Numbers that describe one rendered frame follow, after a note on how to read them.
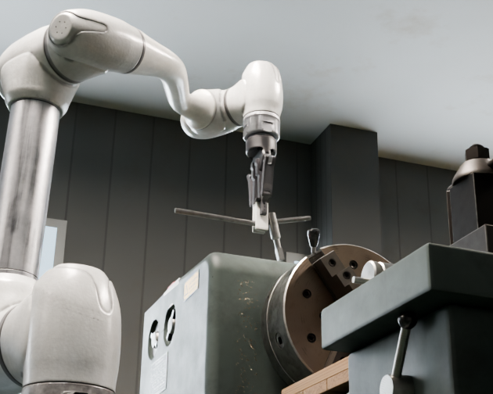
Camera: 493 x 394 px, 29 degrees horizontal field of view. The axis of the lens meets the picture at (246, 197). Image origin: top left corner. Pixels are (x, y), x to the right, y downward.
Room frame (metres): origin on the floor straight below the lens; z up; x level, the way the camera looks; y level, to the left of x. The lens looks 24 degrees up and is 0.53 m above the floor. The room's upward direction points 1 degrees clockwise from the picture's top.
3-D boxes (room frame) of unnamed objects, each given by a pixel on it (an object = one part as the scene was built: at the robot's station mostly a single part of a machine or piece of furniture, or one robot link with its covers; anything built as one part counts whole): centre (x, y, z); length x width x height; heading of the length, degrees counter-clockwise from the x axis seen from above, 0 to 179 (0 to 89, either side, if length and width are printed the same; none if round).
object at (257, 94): (2.04, -0.02, 1.71); 0.13 x 0.11 x 0.16; 51
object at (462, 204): (1.28, -0.35, 1.07); 0.07 x 0.07 x 0.10; 20
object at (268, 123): (2.03, -0.03, 1.60); 0.09 x 0.09 x 0.06
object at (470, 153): (1.28, -0.35, 1.17); 0.04 x 0.04 x 0.04
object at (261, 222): (2.02, -0.04, 1.37); 0.03 x 0.01 x 0.07; 110
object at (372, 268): (1.21, -0.18, 0.95); 0.07 x 0.04 x 0.04; 110
